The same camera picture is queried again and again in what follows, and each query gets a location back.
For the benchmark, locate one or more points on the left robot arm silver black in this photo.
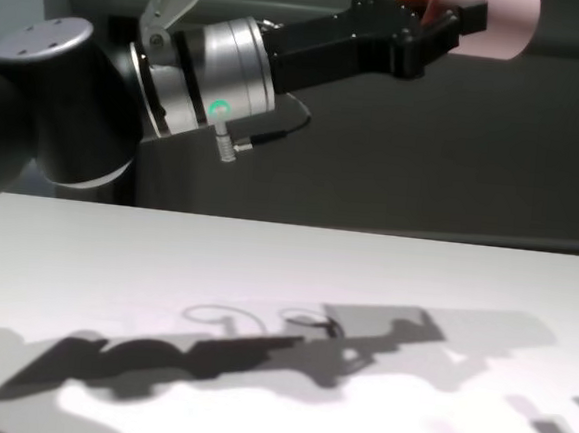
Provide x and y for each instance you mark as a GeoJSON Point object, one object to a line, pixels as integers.
{"type": "Point", "coordinates": [77, 109]}

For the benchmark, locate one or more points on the pink plastic cup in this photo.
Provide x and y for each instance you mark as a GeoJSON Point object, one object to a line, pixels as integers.
{"type": "Point", "coordinates": [510, 28]}

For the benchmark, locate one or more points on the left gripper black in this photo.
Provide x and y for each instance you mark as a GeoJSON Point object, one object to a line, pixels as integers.
{"type": "Point", "coordinates": [343, 45]}

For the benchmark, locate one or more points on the thin grey railing bar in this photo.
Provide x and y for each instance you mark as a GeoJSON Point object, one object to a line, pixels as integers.
{"type": "Point", "coordinates": [543, 245]}

